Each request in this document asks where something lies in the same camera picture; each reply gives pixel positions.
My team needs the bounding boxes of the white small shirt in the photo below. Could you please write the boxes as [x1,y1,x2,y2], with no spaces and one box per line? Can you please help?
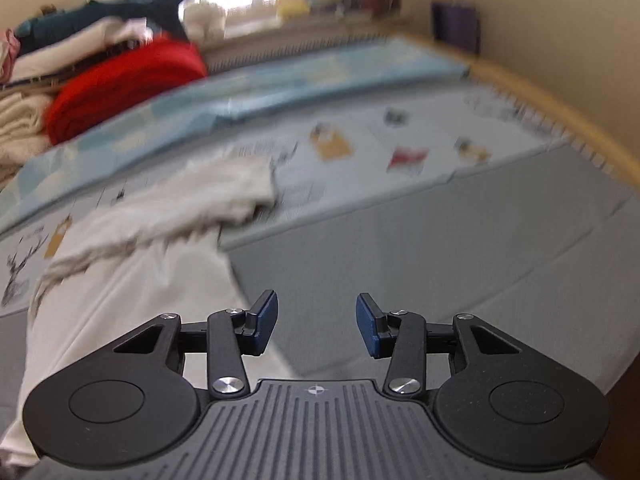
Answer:
[0,153,302,468]

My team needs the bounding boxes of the white folded clothes stack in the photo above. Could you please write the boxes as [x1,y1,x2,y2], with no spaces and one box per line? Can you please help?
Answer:
[9,16,152,84]

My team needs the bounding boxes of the grey printed bed sheet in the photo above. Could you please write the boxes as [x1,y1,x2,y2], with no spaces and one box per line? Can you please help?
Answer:
[0,79,640,441]

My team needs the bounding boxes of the cream folded towels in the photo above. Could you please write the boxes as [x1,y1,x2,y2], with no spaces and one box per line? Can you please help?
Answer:
[0,93,53,188]

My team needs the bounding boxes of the red folded cloth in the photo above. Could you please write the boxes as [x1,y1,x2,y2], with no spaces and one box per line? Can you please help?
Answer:
[44,36,207,145]

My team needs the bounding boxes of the light blue quilt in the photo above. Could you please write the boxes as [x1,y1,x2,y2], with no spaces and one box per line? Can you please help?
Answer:
[1,38,469,231]

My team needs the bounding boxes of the dark teal folded cloth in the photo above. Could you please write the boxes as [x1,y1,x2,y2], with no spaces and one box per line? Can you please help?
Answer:
[13,0,186,55]

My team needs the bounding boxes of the wooden bed frame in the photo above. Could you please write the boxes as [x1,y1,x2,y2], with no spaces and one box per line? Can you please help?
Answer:
[393,32,639,190]

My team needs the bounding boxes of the dark purple object on wall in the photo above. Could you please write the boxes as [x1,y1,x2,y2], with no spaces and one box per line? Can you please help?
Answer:
[432,0,480,54]

